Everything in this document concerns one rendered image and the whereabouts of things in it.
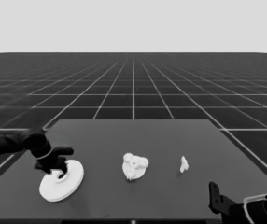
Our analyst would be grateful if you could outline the large thick white disc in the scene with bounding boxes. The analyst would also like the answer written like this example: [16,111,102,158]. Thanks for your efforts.
[38,159,85,203]

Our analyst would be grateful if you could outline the small white gear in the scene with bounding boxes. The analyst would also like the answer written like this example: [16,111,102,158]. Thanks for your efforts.
[122,151,135,164]
[136,156,150,169]
[122,168,137,182]
[129,157,141,169]

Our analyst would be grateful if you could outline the small white T-shaped piece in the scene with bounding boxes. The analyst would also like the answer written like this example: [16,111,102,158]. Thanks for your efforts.
[179,155,190,175]

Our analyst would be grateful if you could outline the white round carrier with pins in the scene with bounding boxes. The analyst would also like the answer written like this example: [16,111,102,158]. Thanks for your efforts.
[121,154,149,182]

